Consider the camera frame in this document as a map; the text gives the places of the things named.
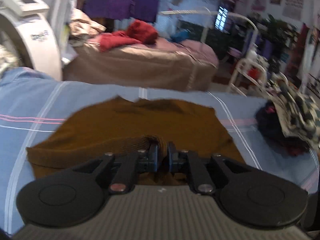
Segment white beauty machine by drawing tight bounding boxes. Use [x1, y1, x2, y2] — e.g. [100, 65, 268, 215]
[0, 0, 63, 81]

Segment purple hanging towel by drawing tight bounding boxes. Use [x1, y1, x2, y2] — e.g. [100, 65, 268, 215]
[131, 0, 160, 23]
[84, 0, 134, 20]

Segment crumpled beige blanket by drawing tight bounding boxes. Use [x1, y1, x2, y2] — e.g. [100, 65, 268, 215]
[69, 7, 107, 47]

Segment brown knit garment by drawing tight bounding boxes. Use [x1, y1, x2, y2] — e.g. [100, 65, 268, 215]
[26, 97, 247, 186]

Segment floral beige quilt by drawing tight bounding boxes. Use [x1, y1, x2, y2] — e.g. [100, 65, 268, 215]
[0, 45, 20, 77]

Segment blue striped bed sheet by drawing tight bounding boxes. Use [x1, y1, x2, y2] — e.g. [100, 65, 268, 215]
[0, 66, 319, 233]

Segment white hanging robe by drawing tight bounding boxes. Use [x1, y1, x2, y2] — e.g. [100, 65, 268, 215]
[50, 0, 78, 55]

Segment red jacket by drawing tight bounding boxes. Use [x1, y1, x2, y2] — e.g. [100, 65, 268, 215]
[99, 19, 158, 53]

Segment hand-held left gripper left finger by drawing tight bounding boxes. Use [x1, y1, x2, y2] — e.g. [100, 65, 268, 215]
[72, 144, 158, 194]

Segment cream patterned cloth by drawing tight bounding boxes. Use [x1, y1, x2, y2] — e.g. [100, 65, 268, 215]
[269, 79, 320, 146]

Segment dark blue cloth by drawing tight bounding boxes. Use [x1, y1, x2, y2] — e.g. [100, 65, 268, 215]
[171, 31, 192, 43]

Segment dark navy clothes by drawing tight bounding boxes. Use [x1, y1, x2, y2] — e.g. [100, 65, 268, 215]
[255, 101, 316, 156]

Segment green plant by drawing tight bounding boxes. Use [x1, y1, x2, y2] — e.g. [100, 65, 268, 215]
[250, 15, 298, 55]

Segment brown massage bed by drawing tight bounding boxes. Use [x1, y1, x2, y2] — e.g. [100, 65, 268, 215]
[62, 36, 220, 92]

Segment white metal stand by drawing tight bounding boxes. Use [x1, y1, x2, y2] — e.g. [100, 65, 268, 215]
[159, 9, 213, 43]

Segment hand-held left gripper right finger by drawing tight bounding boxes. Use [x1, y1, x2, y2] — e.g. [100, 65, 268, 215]
[168, 141, 250, 195]

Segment red container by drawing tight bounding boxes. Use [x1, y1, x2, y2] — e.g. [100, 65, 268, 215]
[246, 67, 261, 81]

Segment white trolley rack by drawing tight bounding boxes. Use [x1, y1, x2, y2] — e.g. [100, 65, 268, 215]
[227, 56, 270, 96]

